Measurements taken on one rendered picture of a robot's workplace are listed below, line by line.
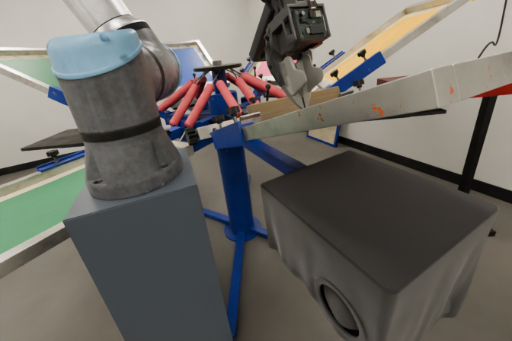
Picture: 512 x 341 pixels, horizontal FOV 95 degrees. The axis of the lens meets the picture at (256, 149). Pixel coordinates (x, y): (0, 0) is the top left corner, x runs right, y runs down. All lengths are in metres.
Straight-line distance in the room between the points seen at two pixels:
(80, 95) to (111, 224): 0.18
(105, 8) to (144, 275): 0.46
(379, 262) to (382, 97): 0.39
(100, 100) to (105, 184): 0.12
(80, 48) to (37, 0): 4.58
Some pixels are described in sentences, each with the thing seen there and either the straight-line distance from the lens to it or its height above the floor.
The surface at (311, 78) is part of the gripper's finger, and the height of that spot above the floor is 1.33.
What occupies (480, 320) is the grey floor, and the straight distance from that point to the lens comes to 1.88.
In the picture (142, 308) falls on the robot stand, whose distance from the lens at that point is 0.52.
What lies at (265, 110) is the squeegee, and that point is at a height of 1.19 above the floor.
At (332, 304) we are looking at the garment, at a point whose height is 0.73.
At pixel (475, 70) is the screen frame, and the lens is 0.35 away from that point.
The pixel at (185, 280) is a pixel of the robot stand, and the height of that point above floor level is 1.02.
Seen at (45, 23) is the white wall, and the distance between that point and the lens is 4.91.
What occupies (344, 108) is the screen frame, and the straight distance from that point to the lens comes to 0.34.
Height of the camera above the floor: 1.38
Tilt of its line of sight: 23 degrees down
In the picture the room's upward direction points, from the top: 6 degrees counter-clockwise
